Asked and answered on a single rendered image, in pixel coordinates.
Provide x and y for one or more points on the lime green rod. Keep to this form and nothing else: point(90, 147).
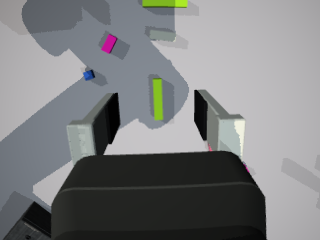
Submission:
point(157, 89)
point(165, 3)

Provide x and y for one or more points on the small blue cube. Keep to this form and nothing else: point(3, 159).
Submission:
point(89, 75)

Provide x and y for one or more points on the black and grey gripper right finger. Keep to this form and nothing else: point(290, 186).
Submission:
point(223, 131)

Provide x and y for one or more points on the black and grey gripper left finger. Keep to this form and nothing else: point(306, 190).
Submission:
point(98, 128)

